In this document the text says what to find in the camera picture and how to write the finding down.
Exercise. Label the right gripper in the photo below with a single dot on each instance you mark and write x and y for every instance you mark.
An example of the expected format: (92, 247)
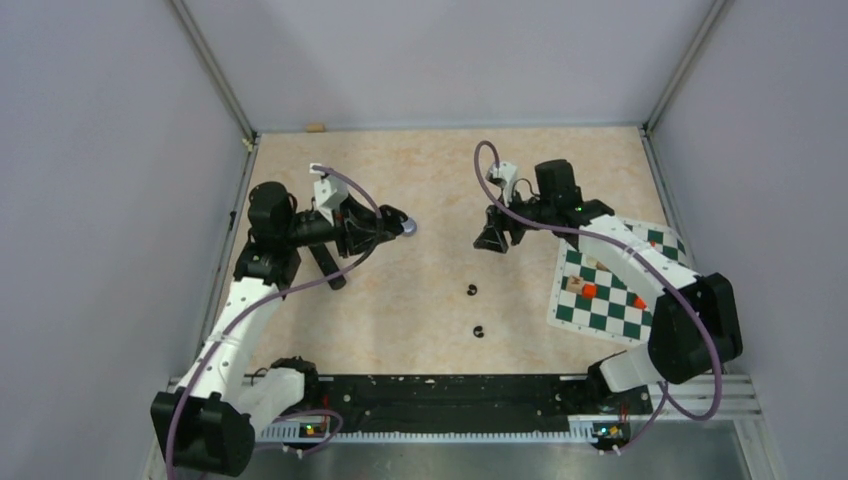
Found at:
(499, 222)

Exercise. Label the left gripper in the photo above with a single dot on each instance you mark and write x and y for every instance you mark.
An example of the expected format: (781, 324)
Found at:
(355, 226)

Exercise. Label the purple earbud charging case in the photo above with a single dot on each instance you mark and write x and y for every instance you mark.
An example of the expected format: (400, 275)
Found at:
(409, 227)

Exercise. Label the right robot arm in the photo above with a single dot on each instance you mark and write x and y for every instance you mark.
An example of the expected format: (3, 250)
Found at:
(695, 325)

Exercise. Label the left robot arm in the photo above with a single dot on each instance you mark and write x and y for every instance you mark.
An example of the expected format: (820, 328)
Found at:
(210, 422)

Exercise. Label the black rectangular bar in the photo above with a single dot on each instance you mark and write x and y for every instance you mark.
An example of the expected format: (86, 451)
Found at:
(327, 265)

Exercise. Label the wooden letter cube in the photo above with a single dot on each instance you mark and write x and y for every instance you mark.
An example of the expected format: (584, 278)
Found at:
(574, 284)

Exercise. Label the small cork piece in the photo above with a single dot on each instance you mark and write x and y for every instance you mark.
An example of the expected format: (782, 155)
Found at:
(315, 128)

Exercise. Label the green white chessboard mat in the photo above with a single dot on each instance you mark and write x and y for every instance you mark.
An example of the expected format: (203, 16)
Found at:
(609, 316)

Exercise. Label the small orange red block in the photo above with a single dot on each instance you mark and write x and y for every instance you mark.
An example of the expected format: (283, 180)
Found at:
(589, 291)

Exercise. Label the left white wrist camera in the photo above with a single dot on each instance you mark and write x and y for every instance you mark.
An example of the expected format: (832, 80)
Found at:
(329, 192)

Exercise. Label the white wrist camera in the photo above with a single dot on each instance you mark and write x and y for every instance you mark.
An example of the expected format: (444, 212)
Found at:
(504, 175)
(329, 192)

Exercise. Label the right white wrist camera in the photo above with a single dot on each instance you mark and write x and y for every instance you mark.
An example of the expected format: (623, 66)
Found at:
(504, 175)

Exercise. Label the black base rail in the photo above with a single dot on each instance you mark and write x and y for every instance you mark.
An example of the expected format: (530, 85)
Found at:
(468, 407)

